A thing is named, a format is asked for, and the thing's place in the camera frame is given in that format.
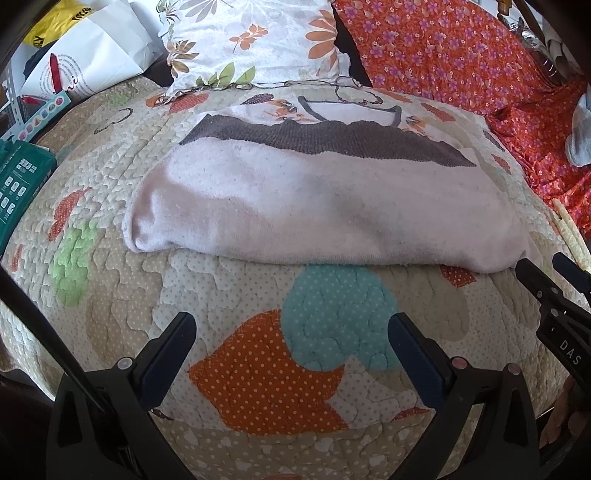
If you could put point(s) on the person's right hand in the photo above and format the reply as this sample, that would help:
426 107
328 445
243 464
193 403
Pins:
561 410

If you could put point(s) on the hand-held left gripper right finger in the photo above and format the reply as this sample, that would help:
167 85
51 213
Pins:
415 364

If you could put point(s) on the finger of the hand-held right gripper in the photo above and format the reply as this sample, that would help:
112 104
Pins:
535 279
572 274

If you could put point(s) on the quilted patchwork bedspread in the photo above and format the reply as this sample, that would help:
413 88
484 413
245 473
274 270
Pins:
254 369

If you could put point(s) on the silver foil sheet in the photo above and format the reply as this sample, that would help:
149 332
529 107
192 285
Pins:
531 39

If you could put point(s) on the teal box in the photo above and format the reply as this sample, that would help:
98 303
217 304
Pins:
18 184

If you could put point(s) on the colourful dotted flat box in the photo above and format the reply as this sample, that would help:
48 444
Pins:
37 122

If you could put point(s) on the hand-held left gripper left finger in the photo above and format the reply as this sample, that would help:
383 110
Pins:
168 361

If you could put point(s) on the white floral pillow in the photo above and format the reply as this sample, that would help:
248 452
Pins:
258 41

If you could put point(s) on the white paper bag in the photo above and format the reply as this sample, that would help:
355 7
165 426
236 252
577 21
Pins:
101 50

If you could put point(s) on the white grey cloth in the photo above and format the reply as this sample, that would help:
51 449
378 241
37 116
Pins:
581 134

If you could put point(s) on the orange floral cloth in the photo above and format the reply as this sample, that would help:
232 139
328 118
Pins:
438 55

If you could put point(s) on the white and grey shirt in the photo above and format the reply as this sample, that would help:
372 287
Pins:
300 207

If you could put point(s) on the yellow plastic bag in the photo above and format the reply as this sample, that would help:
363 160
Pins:
69 14

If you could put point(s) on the grey perforated bar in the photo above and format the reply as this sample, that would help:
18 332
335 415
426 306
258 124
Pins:
11 99

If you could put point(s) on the cream ribbed strip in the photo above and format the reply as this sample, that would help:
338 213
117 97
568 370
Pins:
572 235

